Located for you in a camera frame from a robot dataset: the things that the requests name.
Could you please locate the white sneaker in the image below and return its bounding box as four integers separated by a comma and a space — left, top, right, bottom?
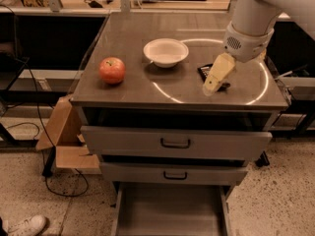
7, 214, 47, 236

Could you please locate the low metal shelf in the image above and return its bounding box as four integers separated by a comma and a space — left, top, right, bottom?
0, 69, 83, 103

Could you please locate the white bowl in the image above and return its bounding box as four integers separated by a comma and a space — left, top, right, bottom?
143, 38, 189, 68

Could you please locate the red apple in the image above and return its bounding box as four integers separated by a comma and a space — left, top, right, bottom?
98, 57, 126, 85

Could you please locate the brown cardboard box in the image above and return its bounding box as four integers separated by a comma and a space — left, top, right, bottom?
35, 95, 100, 174

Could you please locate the middle grey drawer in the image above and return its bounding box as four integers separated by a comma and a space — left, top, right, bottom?
99, 162, 247, 186

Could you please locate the black cabinet caster wheel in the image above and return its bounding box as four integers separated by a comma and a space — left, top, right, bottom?
255, 151, 270, 167

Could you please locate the open bottom drawer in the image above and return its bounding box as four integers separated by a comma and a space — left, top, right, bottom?
111, 183, 232, 236

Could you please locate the black rxbar chocolate wrapper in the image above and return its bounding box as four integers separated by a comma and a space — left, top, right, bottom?
197, 64, 230, 91

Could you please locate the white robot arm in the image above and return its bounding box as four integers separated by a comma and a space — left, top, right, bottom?
203, 0, 315, 95

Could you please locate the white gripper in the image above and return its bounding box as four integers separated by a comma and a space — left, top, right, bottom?
203, 22, 275, 96

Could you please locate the black floor cable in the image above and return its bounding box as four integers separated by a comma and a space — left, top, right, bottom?
0, 3, 90, 198

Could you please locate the top grey drawer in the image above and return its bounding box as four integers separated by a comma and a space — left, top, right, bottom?
81, 126, 272, 160

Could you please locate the grey drawer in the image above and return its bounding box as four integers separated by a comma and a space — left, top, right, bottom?
81, 126, 272, 160
99, 162, 247, 186

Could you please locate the grey drawer cabinet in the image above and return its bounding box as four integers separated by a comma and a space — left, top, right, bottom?
69, 11, 289, 236

